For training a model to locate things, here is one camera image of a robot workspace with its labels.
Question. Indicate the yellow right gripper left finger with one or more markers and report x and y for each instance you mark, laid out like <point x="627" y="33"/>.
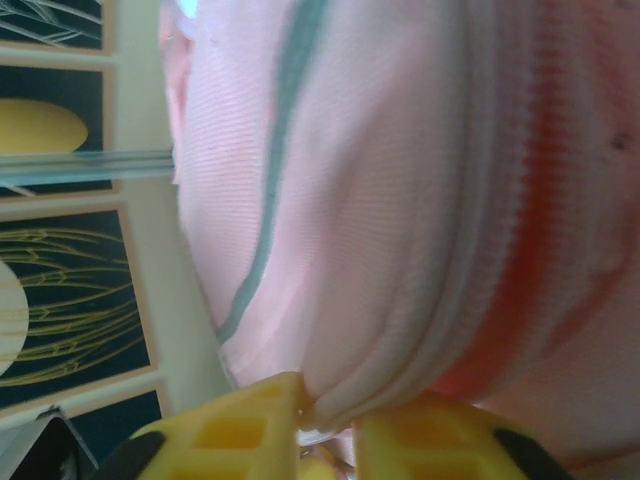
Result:
<point x="225" y="440"/>

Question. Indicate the aluminium corner post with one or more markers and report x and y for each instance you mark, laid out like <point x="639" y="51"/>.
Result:
<point x="85" y="167"/>

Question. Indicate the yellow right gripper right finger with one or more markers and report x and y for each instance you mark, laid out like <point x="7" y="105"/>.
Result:
<point x="440" y="445"/>

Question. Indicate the pink backpack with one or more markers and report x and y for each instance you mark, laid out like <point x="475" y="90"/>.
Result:
<point x="390" y="200"/>

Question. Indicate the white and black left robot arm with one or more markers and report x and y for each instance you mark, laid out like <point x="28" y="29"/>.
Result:
<point x="60" y="445"/>

